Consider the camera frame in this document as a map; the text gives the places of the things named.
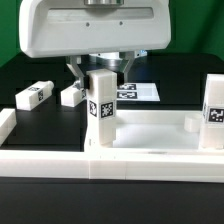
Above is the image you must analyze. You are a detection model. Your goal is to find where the white U-shaped fence frame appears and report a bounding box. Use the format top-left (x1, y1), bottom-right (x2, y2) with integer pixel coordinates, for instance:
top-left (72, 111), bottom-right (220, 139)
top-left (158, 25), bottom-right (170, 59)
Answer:
top-left (0, 107), bottom-right (224, 184)

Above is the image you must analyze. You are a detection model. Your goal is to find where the printed marker sheet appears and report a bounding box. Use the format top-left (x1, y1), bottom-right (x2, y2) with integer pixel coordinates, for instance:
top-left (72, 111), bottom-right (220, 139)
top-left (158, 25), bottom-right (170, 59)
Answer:
top-left (117, 83), bottom-right (160, 102)

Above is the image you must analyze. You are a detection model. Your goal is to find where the white desk top tray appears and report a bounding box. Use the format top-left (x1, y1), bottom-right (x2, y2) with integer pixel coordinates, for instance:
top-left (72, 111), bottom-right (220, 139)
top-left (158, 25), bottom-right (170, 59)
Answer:
top-left (84, 110), bottom-right (224, 154)

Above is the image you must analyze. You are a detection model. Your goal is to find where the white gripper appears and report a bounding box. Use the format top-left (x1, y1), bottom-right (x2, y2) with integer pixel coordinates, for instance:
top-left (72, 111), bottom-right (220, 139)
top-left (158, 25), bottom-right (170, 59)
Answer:
top-left (19, 0), bottom-right (171, 89)

